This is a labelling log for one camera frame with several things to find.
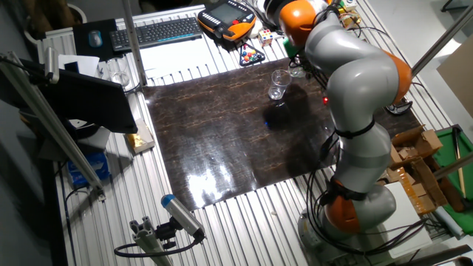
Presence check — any grey computer mouse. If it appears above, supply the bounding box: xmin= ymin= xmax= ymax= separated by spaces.
xmin=87 ymin=29 xmax=103 ymax=48

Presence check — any black filament spool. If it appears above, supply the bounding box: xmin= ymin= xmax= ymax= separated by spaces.
xmin=264 ymin=0 xmax=285 ymax=25

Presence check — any black camera cable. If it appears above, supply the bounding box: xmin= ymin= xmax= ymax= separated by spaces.
xmin=113 ymin=236 xmax=204 ymax=259

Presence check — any clear glass tumbler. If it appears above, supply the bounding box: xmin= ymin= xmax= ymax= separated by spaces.
xmin=106 ymin=57 xmax=131 ymax=88

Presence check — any white paper sheet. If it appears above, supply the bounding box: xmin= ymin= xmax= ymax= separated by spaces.
xmin=140 ymin=36 xmax=222 ymax=81

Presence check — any small clear glass jar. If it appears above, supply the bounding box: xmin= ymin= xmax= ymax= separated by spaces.
xmin=287 ymin=63 xmax=307 ymax=79

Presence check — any black computer keyboard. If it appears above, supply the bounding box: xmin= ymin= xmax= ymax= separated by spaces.
xmin=109 ymin=16 xmax=204 ymax=52

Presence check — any grey wrist camera green mount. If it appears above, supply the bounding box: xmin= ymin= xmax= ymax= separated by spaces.
xmin=282 ymin=36 xmax=301 ymax=59

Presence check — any long cardboard box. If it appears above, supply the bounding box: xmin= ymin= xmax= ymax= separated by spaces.
xmin=380 ymin=158 xmax=450 ymax=217

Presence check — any black mouse pad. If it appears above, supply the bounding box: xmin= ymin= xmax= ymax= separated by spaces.
xmin=72 ymin=18 xmax=119 ymax=62

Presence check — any black monitor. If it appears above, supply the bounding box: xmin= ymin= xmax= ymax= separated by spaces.
xmin=0 ymin=57 xmax=139 ymax=134

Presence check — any black USB hub blue light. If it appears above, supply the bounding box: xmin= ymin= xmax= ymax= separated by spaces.
xmin=320 ymin=134 xmax=336 ymax=155

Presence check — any short aluminium profile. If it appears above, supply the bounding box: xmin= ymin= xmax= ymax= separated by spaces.
xmin=129 ymin=216 xmax=174 ymax=266

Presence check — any dark marble pattern mat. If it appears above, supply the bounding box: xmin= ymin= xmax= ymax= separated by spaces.
xmin=142 ymin=38 xmax=422 ymax=211

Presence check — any silver depth camera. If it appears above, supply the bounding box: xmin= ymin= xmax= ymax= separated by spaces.
xmin=44 ymin=46 xmax=60 ymax=84

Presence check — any clear plastic cup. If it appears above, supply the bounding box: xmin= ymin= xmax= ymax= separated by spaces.
xmin=268 ymin=69 xmax=293 ymax=101

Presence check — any Rubik's cube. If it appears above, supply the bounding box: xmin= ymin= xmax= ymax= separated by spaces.
xmin=257 ymin=28 xmax=274 ymax=48

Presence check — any blue tissue pack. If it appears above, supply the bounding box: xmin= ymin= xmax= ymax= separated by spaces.
xmin=67 ymin=151 xmax=111 ymax=188

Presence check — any pale grey tube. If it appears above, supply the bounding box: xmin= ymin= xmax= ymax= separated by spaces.
xmin=434 ymin=206 xmax=465 ymax=239

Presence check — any white paper stack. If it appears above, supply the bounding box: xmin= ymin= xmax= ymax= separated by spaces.
xmin=57 ymin=54 xmax=101 ymax=78

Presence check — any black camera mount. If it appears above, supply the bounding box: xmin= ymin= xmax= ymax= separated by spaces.
xmin=154 ymin=217 xmax=178 ymax=250

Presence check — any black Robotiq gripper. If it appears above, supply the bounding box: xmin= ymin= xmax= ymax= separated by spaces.
xmin=291 ymin=55 xmax=313 ymax=71

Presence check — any white flat box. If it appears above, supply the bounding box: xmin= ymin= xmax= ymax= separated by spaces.
xmin=369 ymin=180 xmax=433 ymax=259

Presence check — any black triangle with billiard balls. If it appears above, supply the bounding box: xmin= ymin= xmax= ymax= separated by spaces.
xmin=239 ymin=43 xmax=266 ymax=68

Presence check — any brown cardboard sheet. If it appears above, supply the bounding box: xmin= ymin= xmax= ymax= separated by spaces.
xmin=437 ymin=35 xmax=473 ymax=119

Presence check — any orange black teach pendant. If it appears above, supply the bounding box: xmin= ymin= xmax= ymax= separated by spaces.
xmin=197 ymin=0 xmax=258 ymax=42

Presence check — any tan box gold foil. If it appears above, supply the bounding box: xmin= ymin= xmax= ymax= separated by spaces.
xmin=125 ymin=117 xmax=156 ymax=154

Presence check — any aluminium frame strut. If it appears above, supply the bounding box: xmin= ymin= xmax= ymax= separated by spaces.
xmin=121 ymin=0 xmax=149 ymax=88
xmin=412 ymin=3 xmax=473 ymax=77
xmin=432 ymin=151 xmax=473 ymax=182
xmin=0 ymin=51 xmax=106 ymax=202

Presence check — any green mini pool table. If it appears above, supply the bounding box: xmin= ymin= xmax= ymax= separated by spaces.
xmin=432 ymin=124 xmax=473 ymax=236

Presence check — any shiny gold ornament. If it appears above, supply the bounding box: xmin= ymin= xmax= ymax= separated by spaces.
xmin=339 ymin=7 xmax=362 ymax=30

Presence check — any silver camera blue cap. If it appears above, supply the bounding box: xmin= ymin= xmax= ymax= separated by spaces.
xmin=160 ymin=194 xmax=206 ymax=240

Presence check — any wooden cue stick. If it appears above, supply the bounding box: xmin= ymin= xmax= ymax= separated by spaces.
xmin=451 ymin=127 xmax=467 ymax=199

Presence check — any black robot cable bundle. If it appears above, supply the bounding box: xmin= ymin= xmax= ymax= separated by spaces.
xmin=306 ymin=125 xmax=429 ymax=258

